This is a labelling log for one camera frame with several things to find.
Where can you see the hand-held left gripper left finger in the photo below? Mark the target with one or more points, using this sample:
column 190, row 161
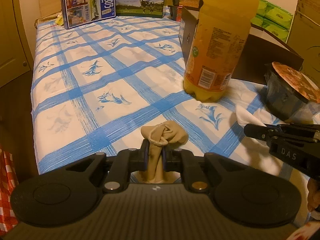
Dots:
column 144, row 155

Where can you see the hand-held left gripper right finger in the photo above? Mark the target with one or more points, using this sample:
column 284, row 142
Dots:
column 165, row 158

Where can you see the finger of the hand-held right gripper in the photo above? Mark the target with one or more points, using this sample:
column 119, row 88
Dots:
column 257, row 130

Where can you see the beige stocking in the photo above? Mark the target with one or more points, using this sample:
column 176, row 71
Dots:
column 170, row 132

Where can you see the dark brown box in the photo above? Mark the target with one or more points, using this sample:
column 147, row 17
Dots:
column 262, row 60

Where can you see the person's right hand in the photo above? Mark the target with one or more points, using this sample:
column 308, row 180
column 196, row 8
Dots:
column 313, row 195

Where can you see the instant noodle bowl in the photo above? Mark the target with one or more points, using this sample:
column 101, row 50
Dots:
column 282, row 97

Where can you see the orange juice bottle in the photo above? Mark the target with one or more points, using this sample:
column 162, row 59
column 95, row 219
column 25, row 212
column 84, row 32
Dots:
column 215, row 55

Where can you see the large open cardboard box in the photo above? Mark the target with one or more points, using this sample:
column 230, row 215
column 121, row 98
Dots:
column 307, row 30

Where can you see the stack of green tissue packs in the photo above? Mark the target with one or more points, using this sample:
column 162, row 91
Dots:
column 275, row 17

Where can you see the light blue milk carton box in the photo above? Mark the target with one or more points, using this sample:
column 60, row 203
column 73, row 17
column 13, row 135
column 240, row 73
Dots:
column 140, row 0

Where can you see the small yellow object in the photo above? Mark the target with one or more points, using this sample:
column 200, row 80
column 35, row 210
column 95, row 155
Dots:
column 60, row 20

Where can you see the dark blue milk carton box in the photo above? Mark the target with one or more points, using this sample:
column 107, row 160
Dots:
column 85, row 5

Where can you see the wooden wardrobe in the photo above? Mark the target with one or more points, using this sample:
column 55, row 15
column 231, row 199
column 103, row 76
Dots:
column 12, row 30

